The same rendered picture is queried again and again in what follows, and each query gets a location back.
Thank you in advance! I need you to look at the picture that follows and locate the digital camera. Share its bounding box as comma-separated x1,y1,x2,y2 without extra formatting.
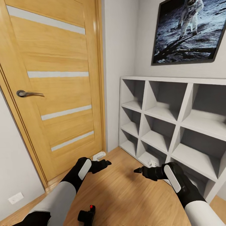
78,205,96,226

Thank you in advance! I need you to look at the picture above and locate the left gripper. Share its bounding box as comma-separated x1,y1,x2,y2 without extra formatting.
92,159,111,174

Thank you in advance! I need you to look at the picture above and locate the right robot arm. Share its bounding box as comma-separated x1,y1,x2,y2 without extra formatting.
134,160,226,226

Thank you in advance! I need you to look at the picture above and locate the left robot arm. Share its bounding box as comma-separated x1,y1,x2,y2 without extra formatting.
12,151,111,226

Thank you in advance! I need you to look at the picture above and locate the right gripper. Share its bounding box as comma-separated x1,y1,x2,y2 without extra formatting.
134,166,159,181

